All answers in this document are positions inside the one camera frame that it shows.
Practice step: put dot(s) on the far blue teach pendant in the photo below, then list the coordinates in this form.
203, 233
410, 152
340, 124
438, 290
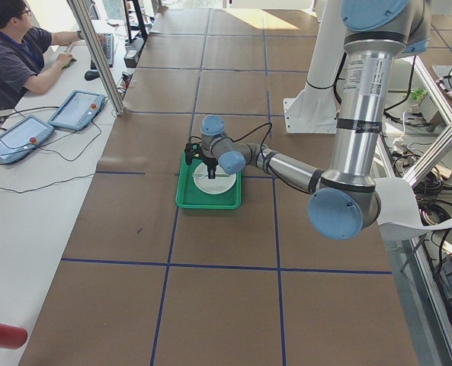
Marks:
78, 110

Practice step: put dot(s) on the white curved sheet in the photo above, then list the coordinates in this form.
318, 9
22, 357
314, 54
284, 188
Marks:
399, 217

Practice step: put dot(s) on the white desk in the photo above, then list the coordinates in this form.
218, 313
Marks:
40, 199

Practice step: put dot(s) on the near blue teach pendant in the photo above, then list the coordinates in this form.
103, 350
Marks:
23, 138

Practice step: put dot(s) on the black keyboard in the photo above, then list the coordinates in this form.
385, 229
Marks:
107, 45

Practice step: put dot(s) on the grey power box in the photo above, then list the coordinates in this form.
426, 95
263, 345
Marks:
133, 52

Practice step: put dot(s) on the red cylinder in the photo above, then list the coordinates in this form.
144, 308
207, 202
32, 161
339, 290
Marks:
12, 337

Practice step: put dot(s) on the seated man dark shirt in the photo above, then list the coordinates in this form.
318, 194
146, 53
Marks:
22, 47

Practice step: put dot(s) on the aluminium frame post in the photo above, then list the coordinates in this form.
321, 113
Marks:
91, 38

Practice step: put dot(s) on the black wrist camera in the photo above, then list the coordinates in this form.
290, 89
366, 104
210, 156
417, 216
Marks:
192, 151

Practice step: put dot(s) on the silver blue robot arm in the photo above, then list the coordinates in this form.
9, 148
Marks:
343, 198

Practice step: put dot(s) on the green plastic tray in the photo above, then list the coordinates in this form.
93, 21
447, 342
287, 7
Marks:
188, 196

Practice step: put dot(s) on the blue teach pendant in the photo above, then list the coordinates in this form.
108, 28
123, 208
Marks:
78, 110
23, 138

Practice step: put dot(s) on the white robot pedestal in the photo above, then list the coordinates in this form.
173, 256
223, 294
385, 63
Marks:
314, 110

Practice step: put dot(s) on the black computer mouse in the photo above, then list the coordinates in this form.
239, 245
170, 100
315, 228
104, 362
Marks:
91, 75

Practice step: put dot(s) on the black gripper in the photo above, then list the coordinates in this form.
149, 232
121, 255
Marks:
210, 165

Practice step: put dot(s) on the white divided plate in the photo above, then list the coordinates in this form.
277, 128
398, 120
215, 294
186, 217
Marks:
213, 186

